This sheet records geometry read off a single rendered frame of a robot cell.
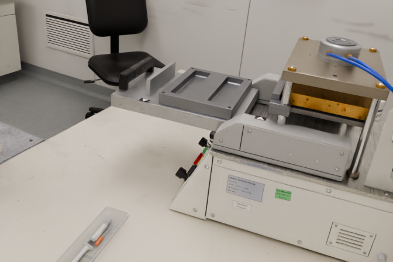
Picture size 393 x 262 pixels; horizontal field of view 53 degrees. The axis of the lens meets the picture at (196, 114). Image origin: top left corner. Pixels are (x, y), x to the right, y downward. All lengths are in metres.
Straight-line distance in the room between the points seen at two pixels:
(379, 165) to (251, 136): 0.23
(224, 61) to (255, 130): 1.87
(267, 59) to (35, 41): 2.02
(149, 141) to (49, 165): 0.28
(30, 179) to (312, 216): 0.64
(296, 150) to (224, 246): 0.25
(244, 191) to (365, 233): 0.24
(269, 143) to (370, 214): 0.22
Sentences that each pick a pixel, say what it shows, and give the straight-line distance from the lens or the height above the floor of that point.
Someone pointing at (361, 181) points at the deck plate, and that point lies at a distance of 0.80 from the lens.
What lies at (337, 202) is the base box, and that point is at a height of 0.89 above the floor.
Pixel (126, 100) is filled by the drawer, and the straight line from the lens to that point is 0.89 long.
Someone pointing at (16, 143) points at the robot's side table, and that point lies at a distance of 1.18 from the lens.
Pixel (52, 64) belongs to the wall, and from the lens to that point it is 3.56.
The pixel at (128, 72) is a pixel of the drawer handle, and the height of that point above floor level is 1.01.
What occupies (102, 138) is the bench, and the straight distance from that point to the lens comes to 1.17.
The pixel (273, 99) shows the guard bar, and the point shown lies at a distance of 0.76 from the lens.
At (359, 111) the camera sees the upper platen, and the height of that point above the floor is 1.05.
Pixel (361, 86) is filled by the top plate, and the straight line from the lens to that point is 0.73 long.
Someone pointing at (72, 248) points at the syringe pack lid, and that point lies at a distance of 0.80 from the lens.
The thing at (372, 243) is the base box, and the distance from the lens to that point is 0.85.
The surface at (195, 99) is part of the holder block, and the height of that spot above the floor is 1.00.
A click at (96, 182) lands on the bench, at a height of 0.75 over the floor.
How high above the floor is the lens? 1.33
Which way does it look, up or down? 26 degrees down
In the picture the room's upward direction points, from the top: 6 degrees clockwise
